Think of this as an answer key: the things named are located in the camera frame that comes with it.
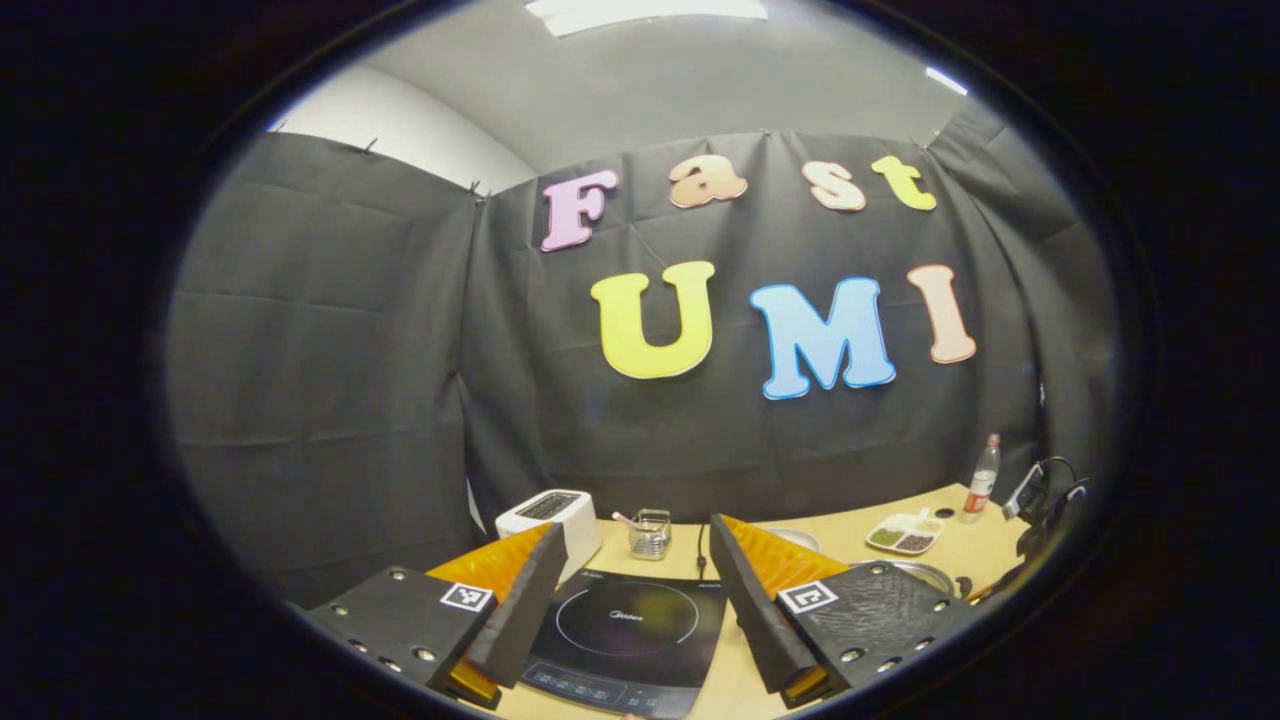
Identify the black induction cooktop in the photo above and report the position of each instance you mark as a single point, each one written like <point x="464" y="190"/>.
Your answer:
<point x="630" y="630"/>

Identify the small ceiling light panel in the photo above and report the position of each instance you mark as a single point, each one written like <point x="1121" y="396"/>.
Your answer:
<point x="946" y="80"/>

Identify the heap of green mung beans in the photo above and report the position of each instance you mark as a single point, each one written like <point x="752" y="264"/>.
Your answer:
<point x="887" y="537"/>

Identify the white toaster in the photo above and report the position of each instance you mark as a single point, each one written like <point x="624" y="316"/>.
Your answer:
<point x="575" y="520"/>

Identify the white divided dish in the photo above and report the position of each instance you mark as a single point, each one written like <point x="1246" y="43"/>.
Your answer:
<point x="905" y="530"/>

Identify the heap of dark red beans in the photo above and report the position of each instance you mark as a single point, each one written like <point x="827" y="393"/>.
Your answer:
<point x="915" y="543"/>

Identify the black backdrop cloth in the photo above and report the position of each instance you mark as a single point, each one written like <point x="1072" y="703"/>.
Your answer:
<point x="400" y="380"/>

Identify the clear bottle with red label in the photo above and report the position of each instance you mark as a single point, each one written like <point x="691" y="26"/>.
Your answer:
<point x="981" y="485"/>

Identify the pink striped straw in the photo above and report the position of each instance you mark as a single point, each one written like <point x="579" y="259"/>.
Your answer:
<point x="625" y="519"/>

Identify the long ceiling light panel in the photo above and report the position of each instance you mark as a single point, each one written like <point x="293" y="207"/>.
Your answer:
<point x="645" y="12"/>

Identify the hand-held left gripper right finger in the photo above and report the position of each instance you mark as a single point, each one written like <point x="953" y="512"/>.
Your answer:
<point x="750" y="620"/>

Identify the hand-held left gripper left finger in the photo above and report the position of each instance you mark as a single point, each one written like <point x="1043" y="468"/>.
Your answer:
<point x="520" y="610"/>

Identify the round white plate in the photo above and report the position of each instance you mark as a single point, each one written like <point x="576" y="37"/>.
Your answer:
<point x="795" y="538"/>

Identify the heap of pale beans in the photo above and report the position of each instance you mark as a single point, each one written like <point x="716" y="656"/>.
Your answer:
<point x="928" y="525"/>

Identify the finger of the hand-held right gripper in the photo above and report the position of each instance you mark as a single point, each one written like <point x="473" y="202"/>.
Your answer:
<point x="995" y="590"/>

